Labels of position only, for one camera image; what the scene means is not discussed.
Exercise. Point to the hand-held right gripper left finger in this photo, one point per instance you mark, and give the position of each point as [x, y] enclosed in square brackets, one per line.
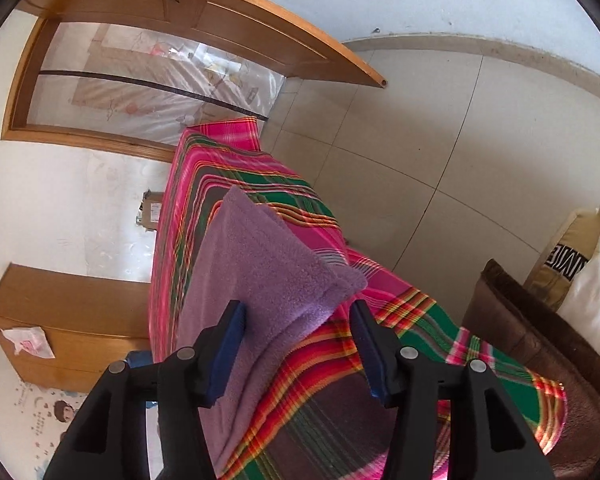
[227, 355]

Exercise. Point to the purple fleece garment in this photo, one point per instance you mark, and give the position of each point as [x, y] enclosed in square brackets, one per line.
[275, 270]

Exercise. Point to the wooden wardrobe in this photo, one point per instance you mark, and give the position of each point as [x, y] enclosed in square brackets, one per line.
[80, 320]

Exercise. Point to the wooden door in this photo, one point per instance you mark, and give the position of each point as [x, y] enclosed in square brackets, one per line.
[260, 25]

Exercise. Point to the cardboard box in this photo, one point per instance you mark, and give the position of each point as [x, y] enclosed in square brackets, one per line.
[152, 210]

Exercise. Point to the cartoon wall poster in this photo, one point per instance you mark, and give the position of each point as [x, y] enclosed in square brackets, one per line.
[45, 420]

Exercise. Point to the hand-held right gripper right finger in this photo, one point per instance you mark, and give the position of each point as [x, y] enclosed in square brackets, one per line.
[367, 355]

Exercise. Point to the pink green plaid blanket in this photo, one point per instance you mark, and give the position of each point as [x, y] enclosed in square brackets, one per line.
[305, 410]

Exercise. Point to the pink plastic bag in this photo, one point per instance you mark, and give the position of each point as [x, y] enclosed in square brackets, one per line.
[27, 342]

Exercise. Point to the brown plush cover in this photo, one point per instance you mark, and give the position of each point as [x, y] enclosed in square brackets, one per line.
[530, 340]

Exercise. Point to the beige printed pillow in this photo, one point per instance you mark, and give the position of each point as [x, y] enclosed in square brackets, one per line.
[560, 260]

